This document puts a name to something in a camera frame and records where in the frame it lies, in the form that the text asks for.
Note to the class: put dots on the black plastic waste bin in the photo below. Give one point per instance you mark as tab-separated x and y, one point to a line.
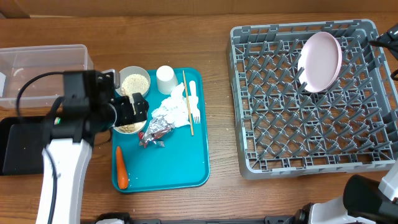
22	145

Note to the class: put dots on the orange carrot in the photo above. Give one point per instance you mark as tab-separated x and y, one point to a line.
123	180

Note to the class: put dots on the pink round plate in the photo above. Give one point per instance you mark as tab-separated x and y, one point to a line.
320	59

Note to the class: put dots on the wooden chopstick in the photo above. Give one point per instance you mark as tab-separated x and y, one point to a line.
188	104

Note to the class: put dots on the silver red foil wrapper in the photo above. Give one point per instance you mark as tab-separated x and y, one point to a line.
158	127

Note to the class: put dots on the white plastic fork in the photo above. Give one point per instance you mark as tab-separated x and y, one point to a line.
194	102

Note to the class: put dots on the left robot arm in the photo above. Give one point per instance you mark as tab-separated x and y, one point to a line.
88	107

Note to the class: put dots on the white bowl with peanuts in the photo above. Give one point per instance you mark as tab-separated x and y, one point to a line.
131	128

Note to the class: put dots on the grey bowl with rice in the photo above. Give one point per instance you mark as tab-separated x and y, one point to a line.
133	79

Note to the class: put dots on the crumpled white napkin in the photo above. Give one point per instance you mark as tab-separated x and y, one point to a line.
174	108

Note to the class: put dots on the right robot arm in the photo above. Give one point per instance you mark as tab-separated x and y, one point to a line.
363	200

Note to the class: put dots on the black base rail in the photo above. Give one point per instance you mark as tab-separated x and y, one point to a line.
125	218

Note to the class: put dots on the grey dishwasher rack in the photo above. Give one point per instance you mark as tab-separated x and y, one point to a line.
282	130

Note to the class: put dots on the clear plastic storage bin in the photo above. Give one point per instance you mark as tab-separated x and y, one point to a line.
21	64

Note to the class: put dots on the teal serving tray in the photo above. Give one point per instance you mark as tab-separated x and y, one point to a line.
182	162

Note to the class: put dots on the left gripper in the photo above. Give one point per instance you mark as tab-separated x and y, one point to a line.
126	116

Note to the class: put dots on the white plastic cup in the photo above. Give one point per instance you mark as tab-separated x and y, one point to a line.
166	79

